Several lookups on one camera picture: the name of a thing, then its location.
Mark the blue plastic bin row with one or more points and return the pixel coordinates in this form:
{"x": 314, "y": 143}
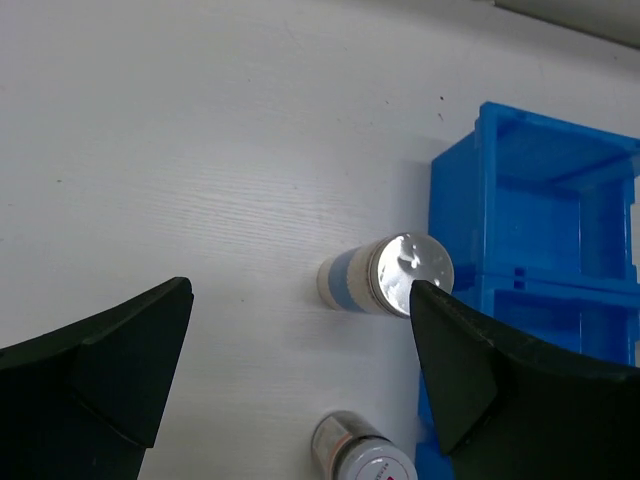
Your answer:
{"x": 535, "y": 213}

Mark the white-lid red-label spice jar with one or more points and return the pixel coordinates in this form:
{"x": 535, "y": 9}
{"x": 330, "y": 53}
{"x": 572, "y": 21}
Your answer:
{"x": 345, "y": 446}

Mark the silver-lid blue-label spice jar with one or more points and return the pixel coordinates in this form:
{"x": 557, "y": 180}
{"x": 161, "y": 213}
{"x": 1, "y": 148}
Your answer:
{"x": 377, "y": 278}

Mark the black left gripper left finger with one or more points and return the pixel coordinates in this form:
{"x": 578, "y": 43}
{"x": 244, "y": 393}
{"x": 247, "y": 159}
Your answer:
{"x": 86, "y": 401}

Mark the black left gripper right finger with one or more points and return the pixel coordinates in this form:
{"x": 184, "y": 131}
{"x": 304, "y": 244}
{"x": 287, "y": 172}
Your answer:
{"x": 507, "y": 405}

